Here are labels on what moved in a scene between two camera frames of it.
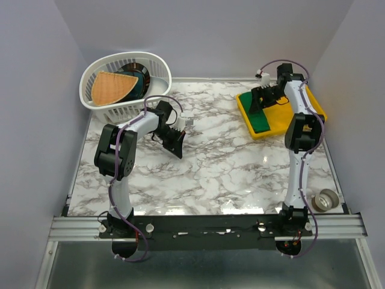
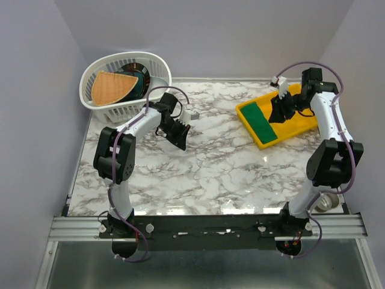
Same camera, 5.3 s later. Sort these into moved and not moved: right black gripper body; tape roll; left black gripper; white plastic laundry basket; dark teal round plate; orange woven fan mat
Moved: right black gripper body; left black gripper
Not moved: orange woven fan mat; tape roll; white plastic laundry basket; dark teal round plate
